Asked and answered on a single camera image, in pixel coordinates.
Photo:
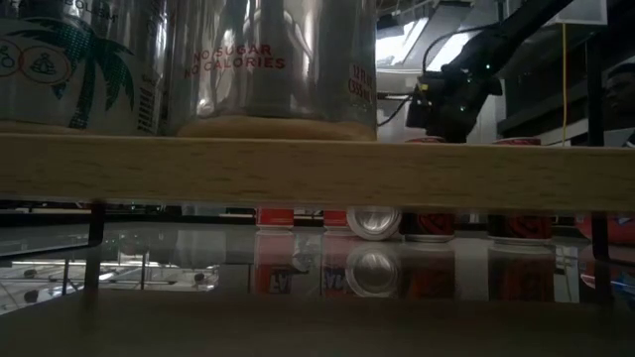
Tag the silver Diet Coke can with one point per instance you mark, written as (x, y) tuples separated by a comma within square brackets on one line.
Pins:
[(273, 74)]

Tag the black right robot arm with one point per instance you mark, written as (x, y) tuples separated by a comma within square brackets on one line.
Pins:
[(516, 35)]

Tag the wooden shelf with black frame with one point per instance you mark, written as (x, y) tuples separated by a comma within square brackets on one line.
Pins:
[(317, 168)]

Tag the white Celsius can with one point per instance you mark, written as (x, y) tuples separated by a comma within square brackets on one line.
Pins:
[(74, 74)]

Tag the dark red soda can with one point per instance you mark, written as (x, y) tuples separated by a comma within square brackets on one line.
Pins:
[(521, 228), (429, 225)]

